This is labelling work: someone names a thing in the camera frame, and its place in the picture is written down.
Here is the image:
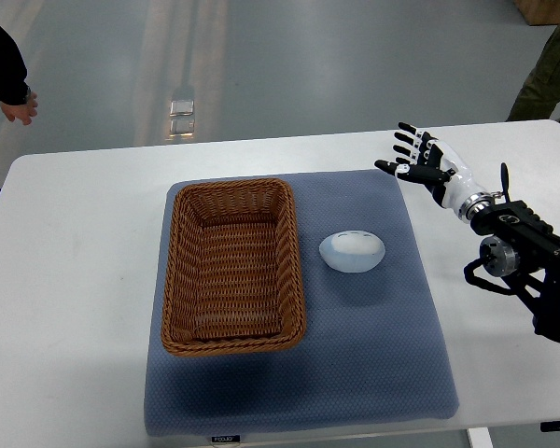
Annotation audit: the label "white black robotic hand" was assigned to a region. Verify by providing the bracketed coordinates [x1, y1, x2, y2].
[374, 122, 495, 223]

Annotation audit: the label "bystander bare hand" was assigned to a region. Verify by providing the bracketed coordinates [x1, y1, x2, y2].
[0, 91, 38, 126]

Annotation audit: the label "blue white plush toy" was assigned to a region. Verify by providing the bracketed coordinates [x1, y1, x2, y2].
[318, 231, 385, 273]

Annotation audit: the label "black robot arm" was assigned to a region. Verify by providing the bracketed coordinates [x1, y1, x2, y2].
[464, 163, 560, 343]

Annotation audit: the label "bystander dark sleeve forearm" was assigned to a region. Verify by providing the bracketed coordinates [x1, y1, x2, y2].
[0, 26, 29, 105]

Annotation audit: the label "brown wicker basket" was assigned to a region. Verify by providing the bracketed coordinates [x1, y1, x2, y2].
[161, 178, 306, 357]

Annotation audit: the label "metal floor socket plates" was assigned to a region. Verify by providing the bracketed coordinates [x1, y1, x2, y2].
[169, 99, 195, 137]

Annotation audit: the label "bystander olive green trousers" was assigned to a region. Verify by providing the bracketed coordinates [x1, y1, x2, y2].
[507, 23, 560, 121]

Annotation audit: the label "cardboard box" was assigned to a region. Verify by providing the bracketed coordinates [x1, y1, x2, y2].
[513, 0, 560, 26]

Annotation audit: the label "blue quilted mat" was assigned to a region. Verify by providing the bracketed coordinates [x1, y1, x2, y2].
[144, 169, 458, 438]

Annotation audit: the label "white table leg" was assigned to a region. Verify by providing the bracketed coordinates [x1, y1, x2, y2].
[467, 427, 494, 448]

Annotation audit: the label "black bracket at table edge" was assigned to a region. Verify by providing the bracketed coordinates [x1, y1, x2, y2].
[539, 420, 560, 433]

